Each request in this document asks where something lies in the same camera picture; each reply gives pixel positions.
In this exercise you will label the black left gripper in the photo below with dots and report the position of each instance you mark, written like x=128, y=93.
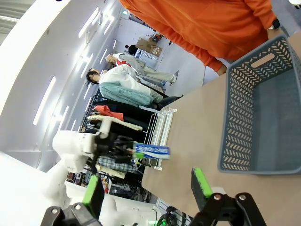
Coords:
x=105, y=147

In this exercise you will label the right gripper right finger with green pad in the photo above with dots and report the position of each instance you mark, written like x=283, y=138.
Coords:
x=201, y=186

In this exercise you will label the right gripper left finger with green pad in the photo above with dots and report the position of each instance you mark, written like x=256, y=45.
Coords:
x=92, y=190

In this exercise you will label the blue drink can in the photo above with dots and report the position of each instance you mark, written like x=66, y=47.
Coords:
x=155, y=151

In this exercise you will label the grey plastic herringbone basket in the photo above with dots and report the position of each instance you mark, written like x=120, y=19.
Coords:
x=270, y=122

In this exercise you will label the person's left forearm orange sleeve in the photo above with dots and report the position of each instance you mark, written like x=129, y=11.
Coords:
x=268, y=14

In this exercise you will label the person's right forearm orange sleeve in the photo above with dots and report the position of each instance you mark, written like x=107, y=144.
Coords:
x=207, y=54

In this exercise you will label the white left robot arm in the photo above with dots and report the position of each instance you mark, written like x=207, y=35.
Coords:
x=70, y=150

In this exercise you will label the person's right hand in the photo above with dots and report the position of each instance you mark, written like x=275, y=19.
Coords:
x=222, y=70

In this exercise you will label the person's left hand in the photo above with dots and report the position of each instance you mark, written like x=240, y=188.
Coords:
x=276, y=34

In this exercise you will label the plaid checked cloth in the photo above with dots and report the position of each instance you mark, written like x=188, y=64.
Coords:
x=115, y=164

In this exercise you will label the black cloth cover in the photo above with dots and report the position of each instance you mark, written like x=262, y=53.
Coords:
x=131, y=115

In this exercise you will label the red orange cloth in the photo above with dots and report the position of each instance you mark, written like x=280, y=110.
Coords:
x=108, y=112

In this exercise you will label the white slatted crate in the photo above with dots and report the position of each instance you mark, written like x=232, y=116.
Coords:
x=145, y=55

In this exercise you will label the ceiling light strip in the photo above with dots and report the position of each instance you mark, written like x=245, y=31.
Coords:
x=44, y=100
x=89, y=22

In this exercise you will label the brown cardboard box stack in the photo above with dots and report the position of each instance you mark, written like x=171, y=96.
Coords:
x=150, y=44

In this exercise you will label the person in orange hoodie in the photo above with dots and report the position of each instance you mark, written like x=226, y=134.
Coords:
x=188, y=21

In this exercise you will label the black smartwatch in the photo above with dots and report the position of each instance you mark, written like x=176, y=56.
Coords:
x=276, y=23

